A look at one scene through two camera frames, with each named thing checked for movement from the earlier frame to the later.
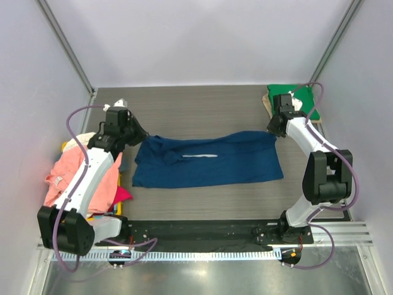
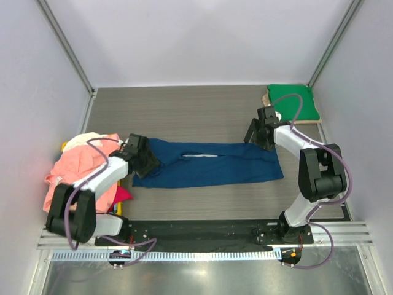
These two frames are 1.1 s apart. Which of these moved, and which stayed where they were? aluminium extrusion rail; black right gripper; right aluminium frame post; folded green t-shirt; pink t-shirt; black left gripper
Moved: black right gripper; black left gripper
Stayed: folded green t-shirt; pink t-shirt; aluminium extrusion rail; right aluminium frame post
